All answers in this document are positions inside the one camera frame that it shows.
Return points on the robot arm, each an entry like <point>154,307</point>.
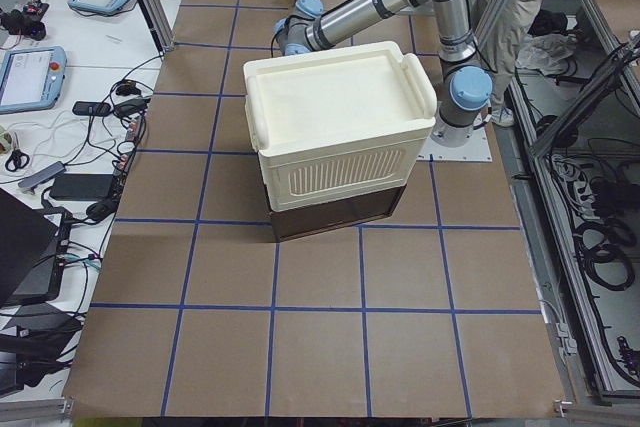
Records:
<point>308,28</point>

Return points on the cream plastic storage cabinet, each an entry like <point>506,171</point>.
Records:
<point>335,124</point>

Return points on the black power brick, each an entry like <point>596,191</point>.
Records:
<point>81,187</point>

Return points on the black laptop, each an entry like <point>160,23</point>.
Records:
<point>33,245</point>

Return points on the black scissors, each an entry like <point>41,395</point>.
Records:
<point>16,161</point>

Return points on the lower teach pendant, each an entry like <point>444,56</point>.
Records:
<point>32,79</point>

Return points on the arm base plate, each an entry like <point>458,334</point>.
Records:
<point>456,145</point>

